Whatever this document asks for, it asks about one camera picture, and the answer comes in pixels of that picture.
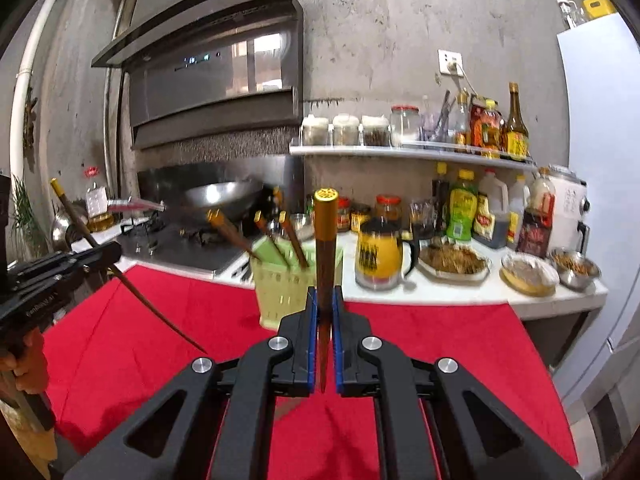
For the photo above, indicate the red-lid chili sauce jar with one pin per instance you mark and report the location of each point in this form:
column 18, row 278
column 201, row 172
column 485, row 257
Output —
column 343, row 215

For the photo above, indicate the steel gas stove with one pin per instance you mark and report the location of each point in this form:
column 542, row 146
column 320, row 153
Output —
column 185, row 252

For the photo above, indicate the yellow container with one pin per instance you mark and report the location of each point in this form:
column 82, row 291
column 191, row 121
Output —
column 598, row 8

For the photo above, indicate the green bottle yellow cap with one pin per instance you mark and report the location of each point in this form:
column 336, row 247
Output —
column 462, row 210

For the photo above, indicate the steel pot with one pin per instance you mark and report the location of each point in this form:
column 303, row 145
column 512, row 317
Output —
column 67, row 227

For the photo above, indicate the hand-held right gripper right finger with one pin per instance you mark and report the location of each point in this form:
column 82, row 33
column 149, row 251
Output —
column 339, row 340

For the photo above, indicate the yellow-label jar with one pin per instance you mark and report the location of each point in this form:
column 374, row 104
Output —
column 360, row 219

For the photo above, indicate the dark bottle red label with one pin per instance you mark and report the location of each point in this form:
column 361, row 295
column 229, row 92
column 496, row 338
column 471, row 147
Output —
column 536, row 220

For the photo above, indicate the white pipe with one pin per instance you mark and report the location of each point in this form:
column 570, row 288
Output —
column 30, row 60

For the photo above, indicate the white plate of food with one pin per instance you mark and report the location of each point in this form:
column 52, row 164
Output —
column 452, row 260

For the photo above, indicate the grey range hood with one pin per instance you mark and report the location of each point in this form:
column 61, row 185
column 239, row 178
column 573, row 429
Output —
column 215, row 60

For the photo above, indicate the steel exhaust duct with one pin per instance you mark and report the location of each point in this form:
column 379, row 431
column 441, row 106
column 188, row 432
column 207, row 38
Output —
column 115, row 110

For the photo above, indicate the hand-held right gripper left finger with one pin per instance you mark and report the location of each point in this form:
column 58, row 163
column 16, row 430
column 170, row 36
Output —
column 311, row 340

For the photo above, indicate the small steel bowl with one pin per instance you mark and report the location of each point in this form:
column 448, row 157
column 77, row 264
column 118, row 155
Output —
column 300, row 225

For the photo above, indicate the white wall shelf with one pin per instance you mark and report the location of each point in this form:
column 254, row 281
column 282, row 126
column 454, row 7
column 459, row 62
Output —
column 400, row 152

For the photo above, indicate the clear drinking glass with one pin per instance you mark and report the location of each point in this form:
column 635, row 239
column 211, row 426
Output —
column 421, row 217

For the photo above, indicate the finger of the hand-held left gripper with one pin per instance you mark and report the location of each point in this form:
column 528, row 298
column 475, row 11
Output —
column 95, row 256

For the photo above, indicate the red tablecloth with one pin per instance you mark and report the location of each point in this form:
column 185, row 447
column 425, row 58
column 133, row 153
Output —
column 440, row 360

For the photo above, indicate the white plastic jug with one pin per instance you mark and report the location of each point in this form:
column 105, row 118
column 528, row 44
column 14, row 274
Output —
column 517, row 205

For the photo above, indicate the white wall outlet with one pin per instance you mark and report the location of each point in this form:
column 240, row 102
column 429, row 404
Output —
column 450, row 62

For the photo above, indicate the green onions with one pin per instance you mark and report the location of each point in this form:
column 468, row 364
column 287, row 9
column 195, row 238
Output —
column 27, row 220

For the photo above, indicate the tall dark vinegar bottle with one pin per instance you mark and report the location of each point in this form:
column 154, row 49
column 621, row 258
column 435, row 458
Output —
column 515, row 130

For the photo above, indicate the glass cup with utensils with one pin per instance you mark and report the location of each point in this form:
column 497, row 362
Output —
column 435, row 125

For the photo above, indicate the clear bottle white cap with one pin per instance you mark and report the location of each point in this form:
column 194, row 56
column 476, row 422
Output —
column 567, row 12

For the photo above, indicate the yellow bowl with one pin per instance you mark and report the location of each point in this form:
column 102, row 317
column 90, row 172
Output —
column 529, row 272

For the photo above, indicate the dark liquid plastic jug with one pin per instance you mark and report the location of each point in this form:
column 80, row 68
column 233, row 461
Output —
column 492, row 210

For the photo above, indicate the slim dark sauce bottle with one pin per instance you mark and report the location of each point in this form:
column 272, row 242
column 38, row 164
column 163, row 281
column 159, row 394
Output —
column 441, row 195

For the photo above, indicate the glass jar red lid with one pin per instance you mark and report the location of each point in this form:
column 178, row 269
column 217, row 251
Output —
column 405, row 127

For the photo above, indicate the white kitchen appliance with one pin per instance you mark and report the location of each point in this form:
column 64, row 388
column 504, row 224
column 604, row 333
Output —
column 570, row 205

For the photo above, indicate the white refrigerator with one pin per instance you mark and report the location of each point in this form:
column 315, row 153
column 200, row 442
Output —
column 605, row 185

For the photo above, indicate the person's left hand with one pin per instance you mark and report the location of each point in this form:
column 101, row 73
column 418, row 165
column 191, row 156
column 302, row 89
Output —
column 31, row 360

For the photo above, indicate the small yellow-label bottle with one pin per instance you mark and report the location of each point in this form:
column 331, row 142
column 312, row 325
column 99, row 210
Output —
column 461, row 125

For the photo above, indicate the red-lid brown paste jar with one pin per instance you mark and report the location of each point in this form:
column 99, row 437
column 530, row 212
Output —
column 388, row 207

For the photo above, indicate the cooking oil bottle red cap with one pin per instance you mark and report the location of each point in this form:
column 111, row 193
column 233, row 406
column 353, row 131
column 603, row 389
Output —
column 97, row 205

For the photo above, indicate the steel wok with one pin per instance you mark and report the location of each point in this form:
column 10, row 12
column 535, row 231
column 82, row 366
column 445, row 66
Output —
column 225, row 197

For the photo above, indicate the brown gold-tipped chopstick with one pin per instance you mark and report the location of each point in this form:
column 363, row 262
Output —
column 326, row 260
column 294, row 241
column 145, row 300
column 232, row 234
column 272, row 240

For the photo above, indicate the white-lid spice jar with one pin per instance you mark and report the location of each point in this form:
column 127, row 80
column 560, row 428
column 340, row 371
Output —
column 375, row 132
column 315, row 132
column 345, row 131

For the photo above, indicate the orange seasoning bottle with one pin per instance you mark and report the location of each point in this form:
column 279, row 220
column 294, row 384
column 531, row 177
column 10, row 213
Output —
column 486, row 130

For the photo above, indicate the green plastic utensil holder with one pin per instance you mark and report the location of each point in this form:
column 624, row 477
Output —
column 280, row 290

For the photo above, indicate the steel bowl of food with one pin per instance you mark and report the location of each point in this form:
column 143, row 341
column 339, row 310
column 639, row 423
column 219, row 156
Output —
column 575, row 267

